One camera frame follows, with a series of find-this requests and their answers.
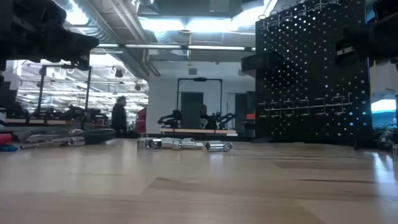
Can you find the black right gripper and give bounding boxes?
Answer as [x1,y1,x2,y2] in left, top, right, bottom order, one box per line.
[335,0,398,67]

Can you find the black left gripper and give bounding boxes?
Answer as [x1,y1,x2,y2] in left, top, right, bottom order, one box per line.
[0,0,100,71]

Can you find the chrome extension bar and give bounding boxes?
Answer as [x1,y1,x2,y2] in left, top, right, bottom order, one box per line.
[20,136,86,150]

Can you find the black perforated peg board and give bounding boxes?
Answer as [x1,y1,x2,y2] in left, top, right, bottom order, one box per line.
[254,0,377,149]

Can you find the black peg board bin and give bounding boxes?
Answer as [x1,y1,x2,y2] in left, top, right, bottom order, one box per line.
[241,51,284,78]

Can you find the cluttered background workbench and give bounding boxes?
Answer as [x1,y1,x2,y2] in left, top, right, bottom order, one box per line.
[0,104,110,129]

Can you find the person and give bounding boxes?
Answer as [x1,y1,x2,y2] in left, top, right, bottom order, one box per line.
[111,95,128,134]

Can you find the red cabinet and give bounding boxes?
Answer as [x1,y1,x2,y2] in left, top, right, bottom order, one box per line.
[136,107,147,134]

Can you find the eyeglasses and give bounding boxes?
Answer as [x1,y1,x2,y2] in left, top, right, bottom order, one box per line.
[377,129,396,152]

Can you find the bright ceiling light panel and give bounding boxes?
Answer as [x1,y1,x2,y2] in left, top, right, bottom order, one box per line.
[138,17,237,34]

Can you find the dark door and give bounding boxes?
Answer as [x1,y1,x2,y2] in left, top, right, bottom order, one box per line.
[180,91,205,129]

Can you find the background wooden table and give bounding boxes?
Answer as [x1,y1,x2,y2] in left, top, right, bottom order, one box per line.
[159,128,239,136]

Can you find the silver ventilation duct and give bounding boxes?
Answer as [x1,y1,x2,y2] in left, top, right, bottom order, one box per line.
[52,0,116,43]

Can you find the black background station frame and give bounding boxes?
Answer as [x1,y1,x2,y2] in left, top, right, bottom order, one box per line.
[176,77,224,130]
[36,64,93,129]

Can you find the silver wire ring tool rack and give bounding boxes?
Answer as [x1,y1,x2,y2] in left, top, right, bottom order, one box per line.
[258,92,354,118]
[257,0,340,32]

